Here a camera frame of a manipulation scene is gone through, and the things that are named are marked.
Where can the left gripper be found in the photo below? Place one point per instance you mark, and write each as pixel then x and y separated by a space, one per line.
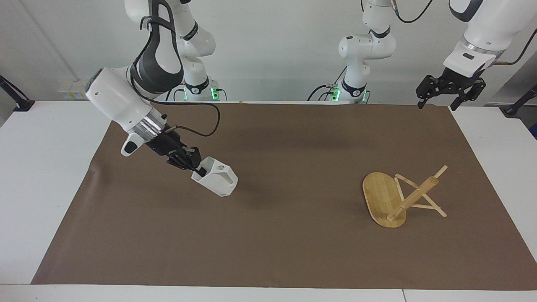
pixel 458 79

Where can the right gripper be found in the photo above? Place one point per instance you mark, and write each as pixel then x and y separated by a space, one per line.
pixel 165 143

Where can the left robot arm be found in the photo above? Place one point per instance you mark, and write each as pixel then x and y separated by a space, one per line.
pixel 366 45

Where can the white wall socket strip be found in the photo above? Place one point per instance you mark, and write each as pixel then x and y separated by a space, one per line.
pixel 73 91

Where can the white angular cup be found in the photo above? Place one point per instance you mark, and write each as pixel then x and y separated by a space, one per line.
pixel 218 178

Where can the wooden cup rack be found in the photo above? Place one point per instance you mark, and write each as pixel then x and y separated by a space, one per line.
pixel 384 201

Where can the black stand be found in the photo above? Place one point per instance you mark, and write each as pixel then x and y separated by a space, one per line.
pixel 21 102
pixel 515 108

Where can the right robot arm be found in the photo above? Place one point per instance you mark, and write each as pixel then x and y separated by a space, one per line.
pixel 112 97

